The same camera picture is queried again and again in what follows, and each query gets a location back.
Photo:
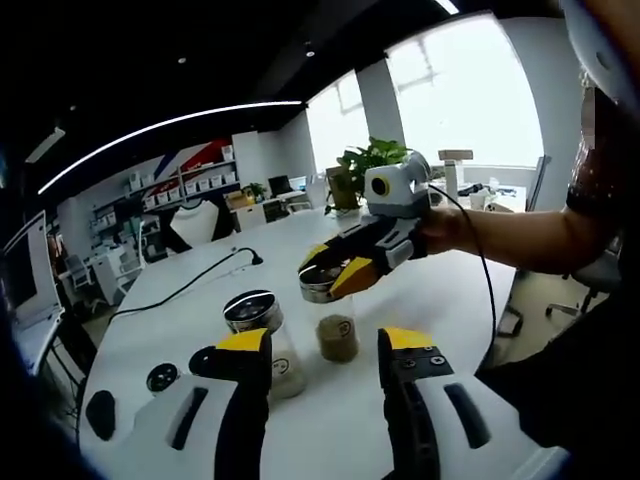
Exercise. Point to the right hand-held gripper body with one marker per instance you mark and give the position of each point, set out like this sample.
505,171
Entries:
400,197

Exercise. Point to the brown cardboard box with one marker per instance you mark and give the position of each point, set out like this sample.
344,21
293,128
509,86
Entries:
340,187

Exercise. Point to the black and white chair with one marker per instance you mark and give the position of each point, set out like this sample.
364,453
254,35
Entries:
197,222

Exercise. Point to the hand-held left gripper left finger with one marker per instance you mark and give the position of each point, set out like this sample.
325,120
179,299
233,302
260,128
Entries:
160,435

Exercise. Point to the white thermos bottle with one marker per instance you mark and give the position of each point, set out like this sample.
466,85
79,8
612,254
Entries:
453,180

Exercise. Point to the ceiling air conditioner unit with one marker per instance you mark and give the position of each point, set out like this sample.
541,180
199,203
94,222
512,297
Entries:
45,145

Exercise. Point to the tall seasoning bottle brown powder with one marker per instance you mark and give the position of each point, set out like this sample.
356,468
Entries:
340,340

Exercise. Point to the long ceiling light strip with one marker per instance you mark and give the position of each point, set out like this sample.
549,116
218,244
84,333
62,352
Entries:
150,127

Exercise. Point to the white laptop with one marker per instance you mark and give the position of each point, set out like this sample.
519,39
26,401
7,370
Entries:
25,265

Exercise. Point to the small green plant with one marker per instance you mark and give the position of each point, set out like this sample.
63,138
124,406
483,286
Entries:
255,190

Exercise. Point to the potted green plant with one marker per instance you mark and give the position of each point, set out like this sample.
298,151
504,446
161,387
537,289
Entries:
375,157

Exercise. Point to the white headgear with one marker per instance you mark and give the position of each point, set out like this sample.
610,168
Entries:
590,30

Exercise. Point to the wall shelf with white bins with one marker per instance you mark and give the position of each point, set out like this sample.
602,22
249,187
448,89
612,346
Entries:
200,182

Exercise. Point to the short ceiling light strip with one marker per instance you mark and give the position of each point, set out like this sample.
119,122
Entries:
446,6

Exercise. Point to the person's right hand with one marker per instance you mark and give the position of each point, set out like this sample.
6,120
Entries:
447,232

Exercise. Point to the tall seasoning bottle pale powder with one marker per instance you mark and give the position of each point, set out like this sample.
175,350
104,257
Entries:
252,310

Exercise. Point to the brown wooden block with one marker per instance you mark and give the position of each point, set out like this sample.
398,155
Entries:
455,155

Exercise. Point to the black laptop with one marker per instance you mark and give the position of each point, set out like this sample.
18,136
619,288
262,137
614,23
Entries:
280,184

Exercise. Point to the black round object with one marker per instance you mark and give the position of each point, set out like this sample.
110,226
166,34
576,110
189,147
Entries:
100,415

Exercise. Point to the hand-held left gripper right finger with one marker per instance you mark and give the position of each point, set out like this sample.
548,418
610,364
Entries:
445,440

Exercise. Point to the small glass seasoning bottle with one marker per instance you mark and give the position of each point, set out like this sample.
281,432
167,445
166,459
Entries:
161,379

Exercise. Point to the white office chair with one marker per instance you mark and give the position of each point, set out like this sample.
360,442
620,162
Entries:
77,272

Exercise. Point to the small cardboard box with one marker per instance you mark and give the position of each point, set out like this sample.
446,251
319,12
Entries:
236,200

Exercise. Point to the person's black clothing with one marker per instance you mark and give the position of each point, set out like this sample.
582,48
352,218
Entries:
575,390

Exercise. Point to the black laptop stand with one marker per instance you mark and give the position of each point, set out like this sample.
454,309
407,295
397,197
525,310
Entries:
75,360

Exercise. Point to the white swivel chair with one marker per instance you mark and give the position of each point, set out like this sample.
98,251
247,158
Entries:
592,270

